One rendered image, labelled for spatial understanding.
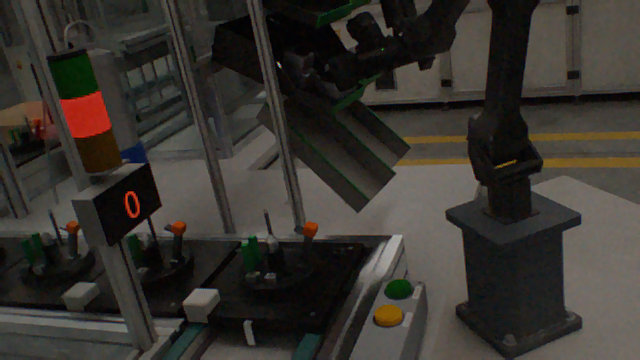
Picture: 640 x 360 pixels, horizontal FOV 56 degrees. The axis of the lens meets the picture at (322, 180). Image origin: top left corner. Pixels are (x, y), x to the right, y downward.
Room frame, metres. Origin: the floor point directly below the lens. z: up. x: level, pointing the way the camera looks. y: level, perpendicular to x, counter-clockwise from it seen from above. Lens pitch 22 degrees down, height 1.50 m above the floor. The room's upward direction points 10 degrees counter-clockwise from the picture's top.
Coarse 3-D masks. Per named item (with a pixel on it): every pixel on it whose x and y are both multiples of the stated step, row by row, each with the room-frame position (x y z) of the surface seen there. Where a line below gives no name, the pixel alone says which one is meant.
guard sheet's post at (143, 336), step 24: (24, 0) 0.78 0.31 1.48; (48, 24) 0.80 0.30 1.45; (48, 48) 0.79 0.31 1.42; (48, 72) 0.78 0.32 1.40; (72, 144) 0.78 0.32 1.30; (120, 240) 0.80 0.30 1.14; (120, 264) 0.78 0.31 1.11; (120, 288) 0.79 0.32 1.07; (144, 312) 0.80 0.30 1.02; (144, 336) 0.78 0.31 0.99
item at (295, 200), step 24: (168, 0) 1.17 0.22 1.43; (264, 24) 1.11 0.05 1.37; (264, 48) 1.10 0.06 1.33; (192, 72) 1.18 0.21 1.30; (264, 72) 1.11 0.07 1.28; (192, 96) 1.18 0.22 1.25; (288, 144) 1.12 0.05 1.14; (216, 168) 1.17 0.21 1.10; (288, 168) 1.10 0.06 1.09; (216, 192) 1.18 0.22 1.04; (288, 192) 1.11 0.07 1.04
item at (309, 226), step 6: (294, 228) 0.89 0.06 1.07; (300, 228) 0.89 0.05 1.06; (306, 228) 0.88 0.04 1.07; (312, 228) 0.87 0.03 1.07; (306, 234) 0.88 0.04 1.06; (312, 234) 0.87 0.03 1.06; (306, 240) 0.88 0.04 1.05; (312, 240) 0.89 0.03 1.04; (306, 246) 0.88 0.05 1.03; (306, 252) 0.88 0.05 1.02; (300, 258) 0.89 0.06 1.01; (306, 258) 0.88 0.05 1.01
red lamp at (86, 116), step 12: (84, 96) 0.77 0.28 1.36; (96, 96) 0.78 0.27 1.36; (72, 108) 0.76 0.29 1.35; (84, 108) 0.76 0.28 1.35; (96, 108) 0.77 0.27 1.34; (72, 120) 0.77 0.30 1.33; (84, 120) 0.76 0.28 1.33; (96, 120) 0.77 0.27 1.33; (108, 120) 0.79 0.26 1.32; (72, 132) 0.77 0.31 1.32; (84, 132) 0.76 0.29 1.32; (96, 132) 0.77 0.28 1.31
